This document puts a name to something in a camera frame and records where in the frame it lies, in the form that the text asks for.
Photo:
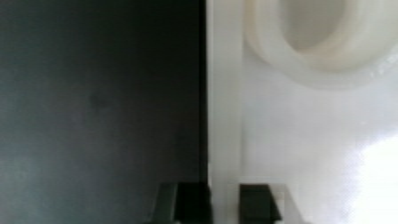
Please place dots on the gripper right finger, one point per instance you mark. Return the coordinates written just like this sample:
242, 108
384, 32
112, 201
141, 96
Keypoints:
267, 206

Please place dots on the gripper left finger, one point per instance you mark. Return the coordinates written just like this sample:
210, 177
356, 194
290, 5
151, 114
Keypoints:
182, 204

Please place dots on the white square tabletop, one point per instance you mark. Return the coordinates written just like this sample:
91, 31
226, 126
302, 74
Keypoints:
302, 113

